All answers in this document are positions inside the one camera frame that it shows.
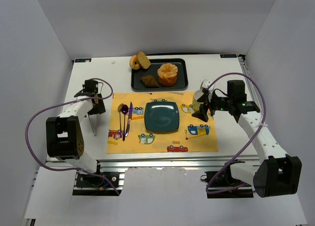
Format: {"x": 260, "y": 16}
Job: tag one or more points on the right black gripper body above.
{"x": 207, "y": 107}

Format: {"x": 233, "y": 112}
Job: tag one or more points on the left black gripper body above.
{"x": 96, "y": 110}

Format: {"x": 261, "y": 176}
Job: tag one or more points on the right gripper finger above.
{"x": 201, "y": 113}
{"x": 205, "y": 97}

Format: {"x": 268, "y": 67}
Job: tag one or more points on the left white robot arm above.
{"x": 64, "y": 136}

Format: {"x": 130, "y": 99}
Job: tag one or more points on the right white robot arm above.
{"x": 278, "y": 173}

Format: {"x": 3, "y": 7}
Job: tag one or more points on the yellow white cup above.
{"x": 195, "y": 103}

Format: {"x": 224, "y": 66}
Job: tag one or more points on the black baking tray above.
{"x": 180, "y": 85}

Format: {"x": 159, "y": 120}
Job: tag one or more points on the purple iridescent spoon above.
{"x": 124, "y": 111}

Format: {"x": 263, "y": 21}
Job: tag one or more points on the purple iridescent knife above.
{"x": 130, "y": 113}

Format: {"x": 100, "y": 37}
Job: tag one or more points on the dark teal square plate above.
{"x": 161, "y": 117}

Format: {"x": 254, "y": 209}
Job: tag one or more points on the orange bundt cake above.
{"x": 167, "y": 74}

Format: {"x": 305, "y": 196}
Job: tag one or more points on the glazed donut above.
{"x": 133, "y": 63}

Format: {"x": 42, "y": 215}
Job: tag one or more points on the dark brown cookie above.
{"x": 149, "y": 81}

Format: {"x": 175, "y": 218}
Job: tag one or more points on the sliced baguette piece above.
{"x": 143, "y": 60}

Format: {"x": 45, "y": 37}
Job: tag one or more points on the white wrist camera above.
{"x": 205, "y": 87}

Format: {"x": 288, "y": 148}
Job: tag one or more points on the aluminium frame rail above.
{"x": 227, "y": 189}

